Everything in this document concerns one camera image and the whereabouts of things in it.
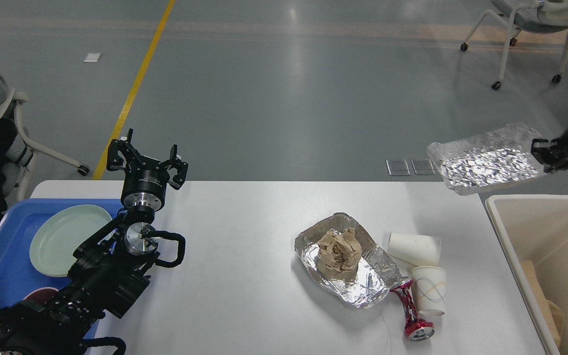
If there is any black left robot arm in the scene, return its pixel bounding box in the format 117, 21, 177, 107
0, 130, 188, 355

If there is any brown paper bag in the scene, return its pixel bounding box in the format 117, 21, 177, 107
520, 260, 565, 349

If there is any left floor outlet plate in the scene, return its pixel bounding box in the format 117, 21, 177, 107
386, 159, 411, 176

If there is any crumpled brown paper ball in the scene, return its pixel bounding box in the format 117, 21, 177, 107
317, 227, 362, 274

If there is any floor outlet plate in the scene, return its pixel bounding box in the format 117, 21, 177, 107
386, 159, 411, 176
411, 159, 436, 176

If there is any mint green plate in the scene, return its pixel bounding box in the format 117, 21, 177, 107
29, 204, 112, 277

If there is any beige plastic bin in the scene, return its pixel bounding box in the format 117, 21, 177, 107
486, 195, 568, 355

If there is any red snack wrapper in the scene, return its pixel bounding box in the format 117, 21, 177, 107
390, 277, 435, 342

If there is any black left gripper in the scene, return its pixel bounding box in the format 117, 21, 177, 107
106, 128, 188, 212

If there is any right floor outlet plate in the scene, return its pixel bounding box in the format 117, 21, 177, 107
411, 159, 436, 176

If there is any white office chair left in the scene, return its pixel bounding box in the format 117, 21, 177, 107
0, 87, 90, 202

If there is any plain white paper cup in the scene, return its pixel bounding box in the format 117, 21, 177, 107
388, 231, 441, 267

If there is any aluminium foil tray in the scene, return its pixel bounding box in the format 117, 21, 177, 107
294, 212, 408, 309

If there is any blue plastic tray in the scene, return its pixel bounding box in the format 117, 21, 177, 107
0, 198, 126, 341

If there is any grey office chair right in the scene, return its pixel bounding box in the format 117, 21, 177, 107
460, 0, 568, 90

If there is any clear plastic container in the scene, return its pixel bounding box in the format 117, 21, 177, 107
426, 121, 546, 196

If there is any pink mug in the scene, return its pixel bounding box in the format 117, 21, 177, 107
23, 287, 59, 305

